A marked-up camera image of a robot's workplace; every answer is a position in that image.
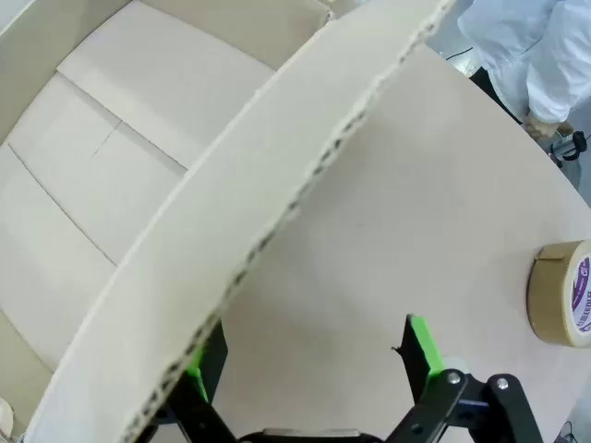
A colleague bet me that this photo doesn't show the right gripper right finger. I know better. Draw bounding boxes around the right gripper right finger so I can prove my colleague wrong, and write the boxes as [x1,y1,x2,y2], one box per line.
[382,315,546,443]

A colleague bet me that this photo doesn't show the brown packing tape roll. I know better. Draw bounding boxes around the brown packing tape roll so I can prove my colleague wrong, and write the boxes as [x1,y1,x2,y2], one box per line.
[525,239,591,334]

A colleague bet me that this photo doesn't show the person in white lab coat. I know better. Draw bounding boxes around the person in white lab coat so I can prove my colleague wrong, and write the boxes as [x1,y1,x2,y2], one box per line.
[456,0,591,126]

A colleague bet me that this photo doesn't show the brown cardboard shipping box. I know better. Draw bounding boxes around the brown cardboard shipping box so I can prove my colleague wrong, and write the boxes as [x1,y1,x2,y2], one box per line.
[0,0,456,443]

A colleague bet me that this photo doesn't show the person's left hand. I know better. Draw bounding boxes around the person's left hand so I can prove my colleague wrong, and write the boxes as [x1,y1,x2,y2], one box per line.
[521,113,562,139]

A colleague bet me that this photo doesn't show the black silver metal fixture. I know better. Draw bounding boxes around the black silver metal fixture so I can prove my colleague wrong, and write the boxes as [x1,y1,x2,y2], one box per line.
[551,130,591,163]

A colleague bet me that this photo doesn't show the person's left forearm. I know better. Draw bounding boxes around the person's left forearm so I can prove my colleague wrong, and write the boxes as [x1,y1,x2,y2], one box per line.
[525,27,591,126]

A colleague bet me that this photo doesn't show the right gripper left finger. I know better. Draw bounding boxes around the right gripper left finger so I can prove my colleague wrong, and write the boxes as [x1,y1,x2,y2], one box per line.
[133,320,241,443]

